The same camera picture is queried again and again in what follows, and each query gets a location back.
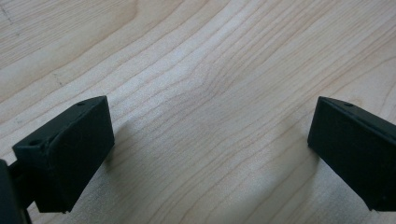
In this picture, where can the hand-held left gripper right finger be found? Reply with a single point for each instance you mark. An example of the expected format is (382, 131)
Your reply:
(355, 152)

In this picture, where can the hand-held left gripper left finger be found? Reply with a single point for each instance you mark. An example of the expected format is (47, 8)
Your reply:
(70, 155)

